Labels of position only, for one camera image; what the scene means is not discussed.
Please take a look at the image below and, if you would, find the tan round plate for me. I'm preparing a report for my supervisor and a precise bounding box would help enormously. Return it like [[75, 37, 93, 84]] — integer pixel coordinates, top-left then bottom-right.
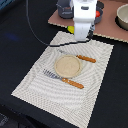
[[54, 55, 82, 78]]

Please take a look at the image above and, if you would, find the grey toy pot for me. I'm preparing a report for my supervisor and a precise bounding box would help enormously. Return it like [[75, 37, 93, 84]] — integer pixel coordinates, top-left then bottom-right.
[[56, 0, 73, 19]]

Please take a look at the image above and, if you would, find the knife with orange handle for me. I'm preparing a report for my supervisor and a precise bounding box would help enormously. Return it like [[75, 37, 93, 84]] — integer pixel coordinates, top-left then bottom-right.
[[57, 49, 96, 63]]

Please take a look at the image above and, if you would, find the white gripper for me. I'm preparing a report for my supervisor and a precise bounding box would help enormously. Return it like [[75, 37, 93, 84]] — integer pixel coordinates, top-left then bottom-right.
[[70, 0, 97, 41]]

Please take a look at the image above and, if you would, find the beige woven placemat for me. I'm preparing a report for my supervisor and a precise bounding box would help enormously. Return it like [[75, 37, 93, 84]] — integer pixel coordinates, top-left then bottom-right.
[[12, 31, 113, 128]]

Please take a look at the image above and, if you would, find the fork with orange handle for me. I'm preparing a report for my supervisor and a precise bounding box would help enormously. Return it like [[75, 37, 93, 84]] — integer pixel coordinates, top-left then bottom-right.
[[43, 69, 84, 89]]

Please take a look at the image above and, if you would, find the yellow toy banana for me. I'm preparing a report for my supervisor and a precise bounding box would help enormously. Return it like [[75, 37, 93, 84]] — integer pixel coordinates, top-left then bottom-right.
[[67, 26, 74, 34]]

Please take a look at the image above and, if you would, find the grey frying pan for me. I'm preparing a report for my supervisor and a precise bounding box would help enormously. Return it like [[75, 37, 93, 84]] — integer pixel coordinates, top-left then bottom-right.
[[94, 1, 104, 24]]

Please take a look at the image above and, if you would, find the beige bowl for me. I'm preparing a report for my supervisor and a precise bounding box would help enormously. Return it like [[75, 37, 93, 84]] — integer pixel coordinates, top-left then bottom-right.
[[117, 4, 128, 30]]

